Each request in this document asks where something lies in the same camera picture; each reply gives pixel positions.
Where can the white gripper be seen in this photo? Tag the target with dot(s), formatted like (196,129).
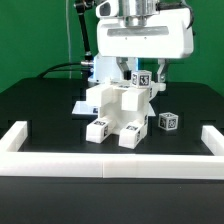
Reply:
(166,35)

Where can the white tagged cube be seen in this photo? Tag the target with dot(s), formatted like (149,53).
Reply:
(141,79)
(168,121)

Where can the white chair back frame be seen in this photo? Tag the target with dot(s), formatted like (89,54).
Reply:
(128,97)

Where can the white chair seat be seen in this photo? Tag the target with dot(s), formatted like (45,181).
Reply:
(121,118)

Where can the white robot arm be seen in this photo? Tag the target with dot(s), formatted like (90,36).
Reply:
(134,13)

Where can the white U-shaped obstacle fence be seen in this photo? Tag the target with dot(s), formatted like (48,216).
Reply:
(14,162)

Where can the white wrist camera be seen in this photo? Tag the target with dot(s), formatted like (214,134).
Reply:
(108,8)

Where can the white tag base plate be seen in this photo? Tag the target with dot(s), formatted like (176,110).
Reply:
(82,108)

